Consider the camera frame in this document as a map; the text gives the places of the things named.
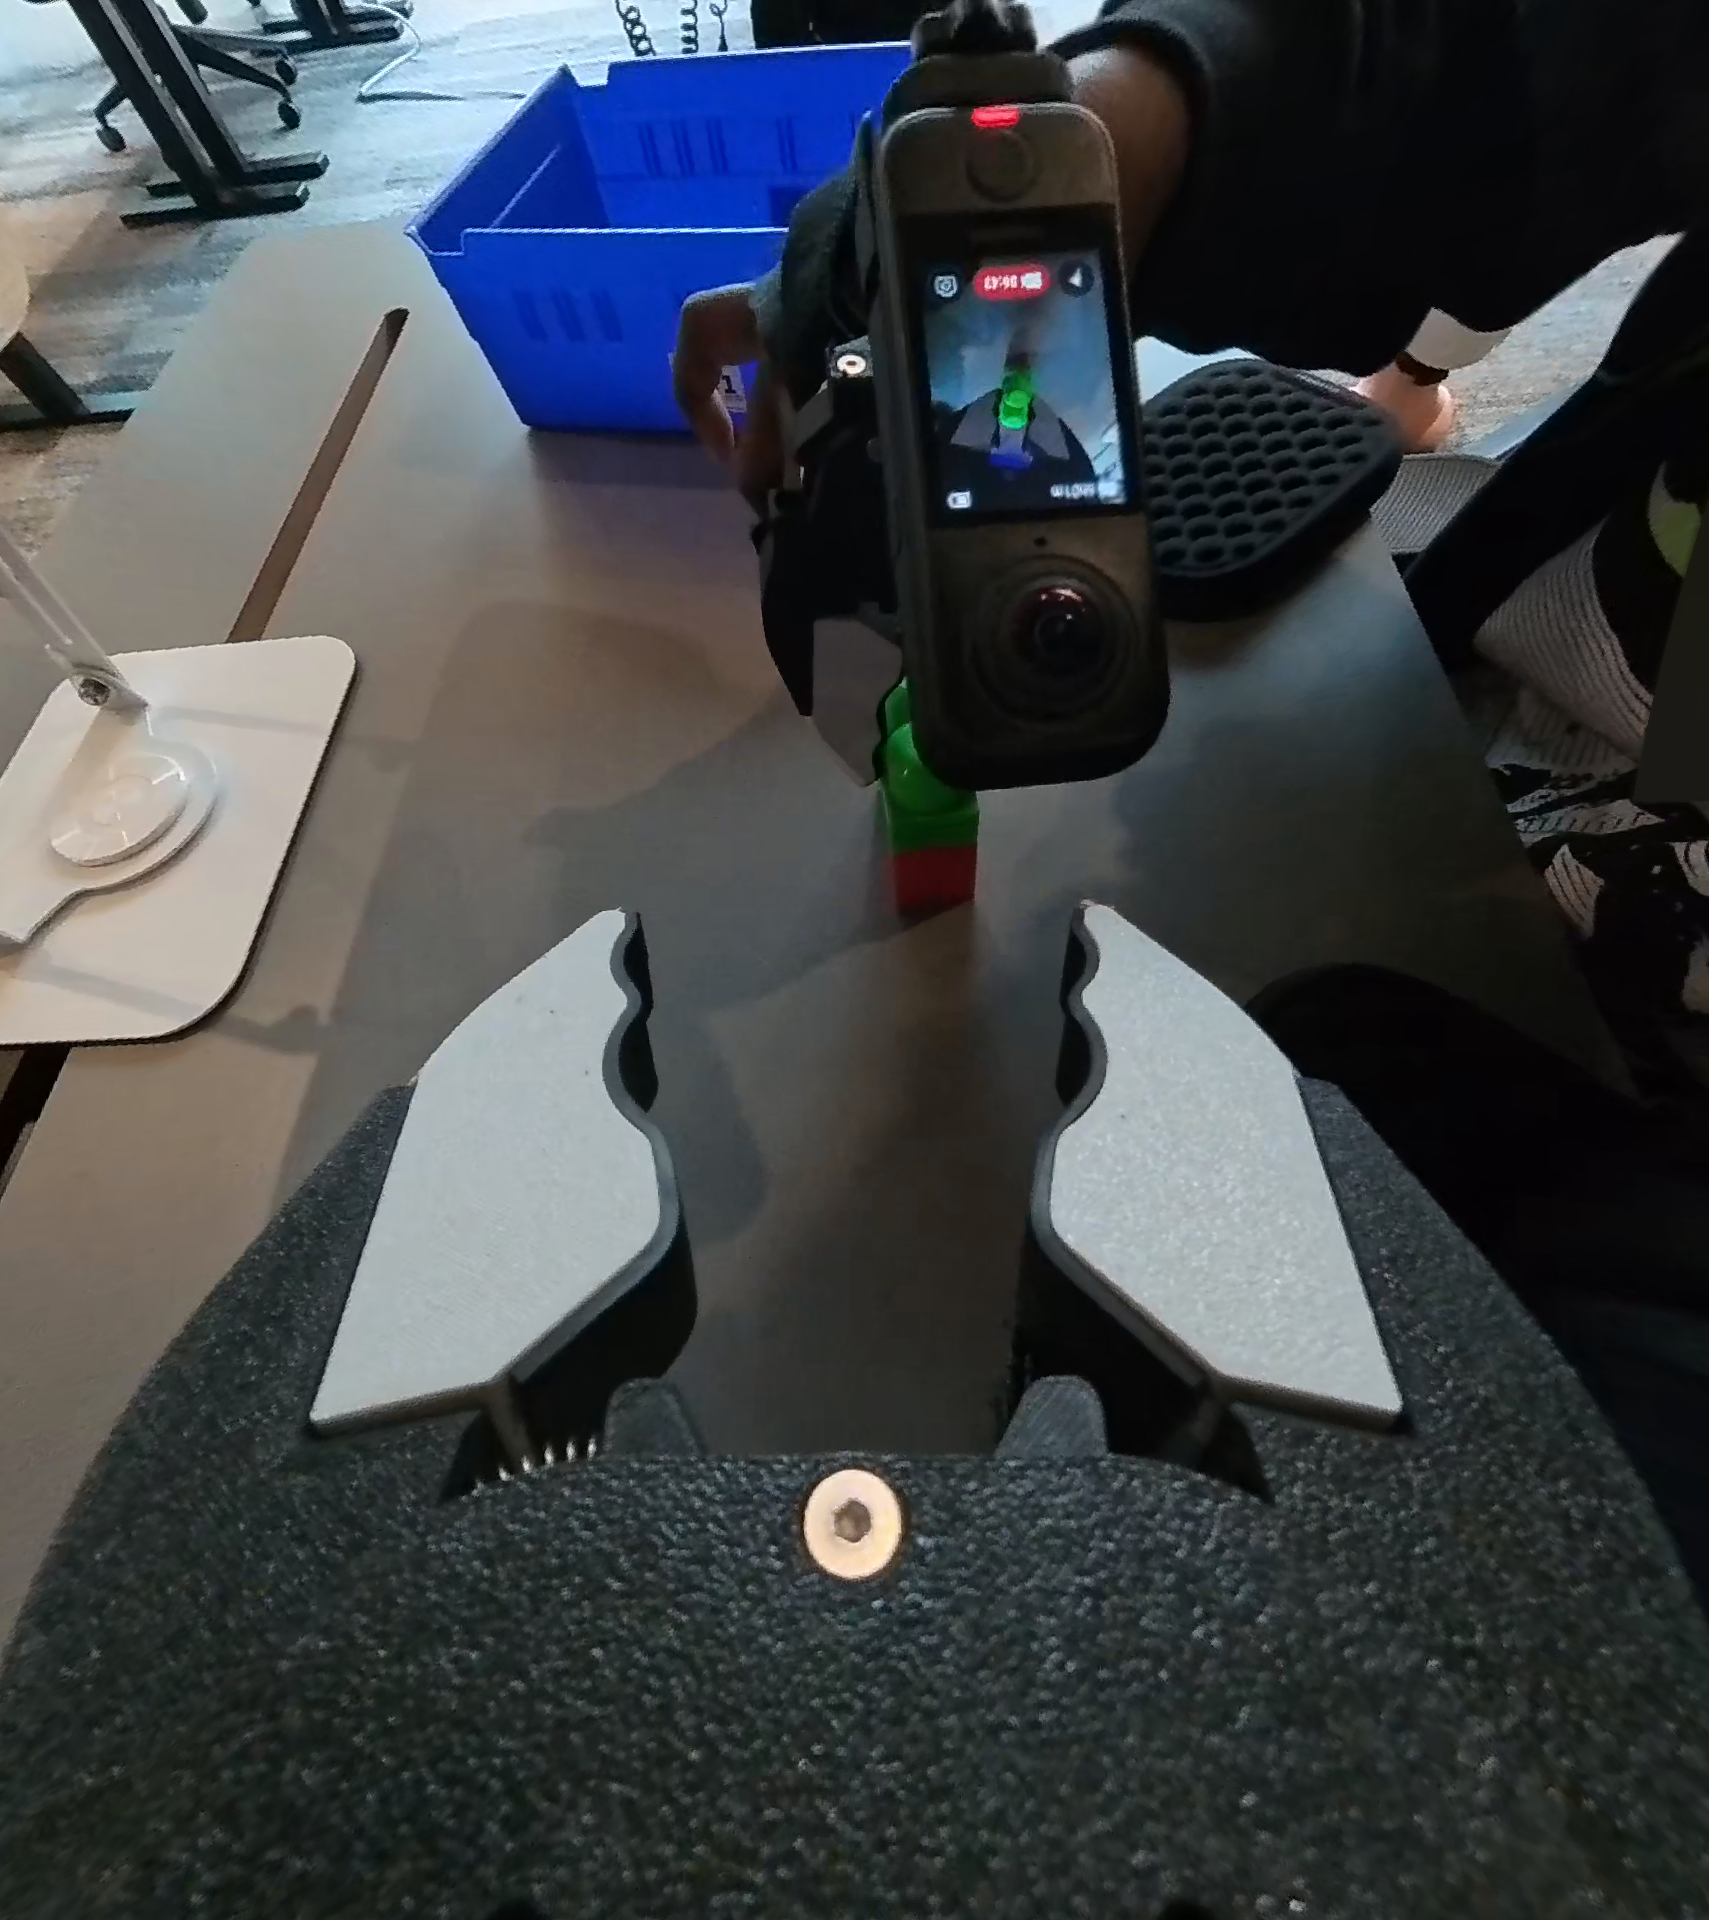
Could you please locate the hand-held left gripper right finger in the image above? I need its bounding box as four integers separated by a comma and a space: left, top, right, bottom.
1028, 897, 1405, 1426

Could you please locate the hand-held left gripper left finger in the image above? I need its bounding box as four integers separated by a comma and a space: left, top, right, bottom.
313, 914, 694, 1435

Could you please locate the green two-stud mega block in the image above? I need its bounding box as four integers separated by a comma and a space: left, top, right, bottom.
882, 679, 982, 862

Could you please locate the blue plastic storage bin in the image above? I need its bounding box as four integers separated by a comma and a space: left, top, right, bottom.
409, 39, 918, 442

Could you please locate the black honeycomb rubber pad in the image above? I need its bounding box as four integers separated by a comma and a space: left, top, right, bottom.
1139, 354, 1412, 628

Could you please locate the person's patterned garment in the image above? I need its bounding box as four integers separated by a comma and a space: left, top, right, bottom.
1467, 453, 1709, 1101

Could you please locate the black desk leg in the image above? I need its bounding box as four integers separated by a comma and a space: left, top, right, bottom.
60, 0, 337, 230

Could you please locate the black office chair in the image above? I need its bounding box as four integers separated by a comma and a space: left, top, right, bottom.
89, 0, 303, 158

